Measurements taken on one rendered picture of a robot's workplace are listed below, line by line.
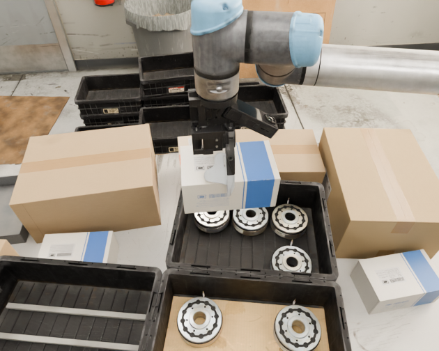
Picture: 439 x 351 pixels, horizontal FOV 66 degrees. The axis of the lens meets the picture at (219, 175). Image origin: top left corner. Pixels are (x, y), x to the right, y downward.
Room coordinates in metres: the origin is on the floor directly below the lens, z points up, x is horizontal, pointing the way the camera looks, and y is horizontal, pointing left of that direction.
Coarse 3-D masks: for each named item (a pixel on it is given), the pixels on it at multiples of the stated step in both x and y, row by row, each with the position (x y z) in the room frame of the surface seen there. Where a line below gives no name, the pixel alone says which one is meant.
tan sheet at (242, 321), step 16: (176, 304) 0.34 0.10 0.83; (224, 304) 0.34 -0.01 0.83; (240, 304) 0.34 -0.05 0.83; (256, 304) 0.34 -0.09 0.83; (272, 304) 0.34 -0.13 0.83; (176, 320) 0.30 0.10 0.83; (224, 320) 0.30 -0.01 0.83; (240, 320) 0.30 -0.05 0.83; (256, 320) 0.30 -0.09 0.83; (272, 320) 0.30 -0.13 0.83; (320, 320) 0.30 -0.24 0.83; (176, 336) 0.26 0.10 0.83; (224, 336) 0.26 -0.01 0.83; (240, 336) 0.26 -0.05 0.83; (256, 336) 0.26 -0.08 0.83; (272, 336) 0.26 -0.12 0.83
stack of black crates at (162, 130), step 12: (144, 108) 1.64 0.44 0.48; (156, 108) 1.64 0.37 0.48; (168, 108) 1.65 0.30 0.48; (180, 108) 1.66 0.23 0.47; (144, 120) 1.62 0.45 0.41; (156, 120) 1.64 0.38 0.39; (168, 120) 1.65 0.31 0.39; (180, 120) 1.66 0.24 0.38; (156, 132) 1.54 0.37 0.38; (168, 132) 1.54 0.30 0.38; (180, 132) 1.54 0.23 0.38; (156, 144) 1.37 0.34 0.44; (168, 144) 1.38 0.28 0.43
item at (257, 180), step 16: (240, 144) 0.57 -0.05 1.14; (256, 144) 0.57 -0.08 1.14; (192, 160) 0.52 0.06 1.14; (208, 160) 0.52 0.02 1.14; (224, 160) 0.52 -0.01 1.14; (240, 160) 0.52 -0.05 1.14; (256, 160) 0.52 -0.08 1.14; (272, 160) 0.52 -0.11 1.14; (192, 176) 0.47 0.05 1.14; (240, 176) 0.47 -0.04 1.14; (256, 176) 0.47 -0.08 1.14; (272, 176) 0.47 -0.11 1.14; (192, 192) 0.44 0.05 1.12; (208, 192) 0.45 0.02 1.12; (224, 192) 0.45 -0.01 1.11; (240, 192) 0.45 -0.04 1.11; (256, 192) 0.46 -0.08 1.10; (272, 192) 0.46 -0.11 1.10; (192, 208) 0.44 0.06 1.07; (208, 208) 0.45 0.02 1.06; (224, 208) 0.45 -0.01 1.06; (240, 208) 0.45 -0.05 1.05
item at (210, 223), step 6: (222, 210) 0.60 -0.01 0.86; (228, 210) 0.60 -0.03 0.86; (198, 216) 0.58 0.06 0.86; (204, 216) 0.58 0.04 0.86; (222, 216) 0.58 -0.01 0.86; (228, 216) 0.58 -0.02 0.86; (204, 222) 0.56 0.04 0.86; (210, 222) 0.56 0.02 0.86; (216, 222) 0.56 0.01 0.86; (222, 222) 0.56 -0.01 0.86
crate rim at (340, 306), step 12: (168, 276) 0.36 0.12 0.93; (192, 276) 0.36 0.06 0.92; (204, 276) 0.36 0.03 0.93; (216, 276) 0.36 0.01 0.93; (228, 276) 0.36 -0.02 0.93; (240, 276) 0.36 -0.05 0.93; (252, 276) 0.36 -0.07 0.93; (264, 276) 0.36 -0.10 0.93; (276, 276) 0.36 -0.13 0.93; (336, 288) 0.33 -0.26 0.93; (336, 300) 0.30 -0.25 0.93; (156, 312) 0.28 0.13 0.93; (156, 324) 0.25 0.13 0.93; (156, 336) 0.23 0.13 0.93; (348, 336) 0.23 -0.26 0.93; (348, 348) 0.21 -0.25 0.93
